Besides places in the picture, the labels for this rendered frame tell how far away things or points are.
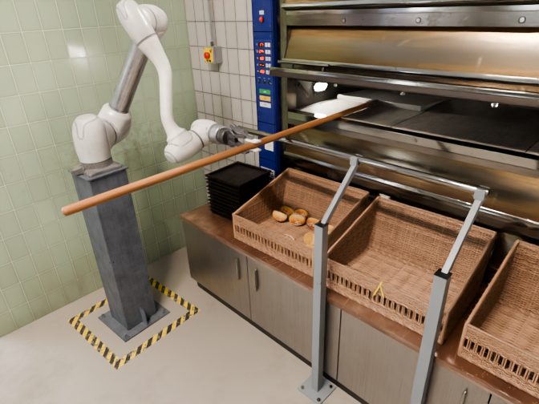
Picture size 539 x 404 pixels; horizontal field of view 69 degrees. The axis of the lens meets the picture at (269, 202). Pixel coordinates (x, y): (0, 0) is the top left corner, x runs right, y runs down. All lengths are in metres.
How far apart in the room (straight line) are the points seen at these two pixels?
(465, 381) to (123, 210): 1.74
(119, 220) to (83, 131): 0.50
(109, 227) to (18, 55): 0.99
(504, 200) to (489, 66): 0.53
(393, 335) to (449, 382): 0.24
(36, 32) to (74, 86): 0.31
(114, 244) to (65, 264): 0.63
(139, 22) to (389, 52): 1.08
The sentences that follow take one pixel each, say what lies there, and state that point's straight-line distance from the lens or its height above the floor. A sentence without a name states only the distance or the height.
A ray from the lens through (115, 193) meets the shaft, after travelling 1.36.
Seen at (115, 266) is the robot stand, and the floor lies 0.47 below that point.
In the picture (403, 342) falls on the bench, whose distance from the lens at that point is 1.66.
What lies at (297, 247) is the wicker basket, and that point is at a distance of 1.86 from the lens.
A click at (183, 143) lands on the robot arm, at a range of 1.82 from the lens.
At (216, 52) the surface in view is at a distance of 2.63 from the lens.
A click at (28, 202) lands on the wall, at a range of 2.63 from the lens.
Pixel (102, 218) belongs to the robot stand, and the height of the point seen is 0.77.
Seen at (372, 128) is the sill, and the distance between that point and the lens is 1.99.
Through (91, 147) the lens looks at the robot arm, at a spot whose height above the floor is 1.14.
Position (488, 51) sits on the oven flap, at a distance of 1.75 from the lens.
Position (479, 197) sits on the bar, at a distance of 1.44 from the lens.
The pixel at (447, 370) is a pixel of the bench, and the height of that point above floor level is 0.54.
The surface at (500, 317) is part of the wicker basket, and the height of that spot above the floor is 0.59.
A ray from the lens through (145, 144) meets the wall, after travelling 2.82.
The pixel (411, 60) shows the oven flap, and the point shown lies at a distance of 1.84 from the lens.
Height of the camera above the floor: 1.73
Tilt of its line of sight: 27 degrees down
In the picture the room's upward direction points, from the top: 2 degrees counter-clockwise
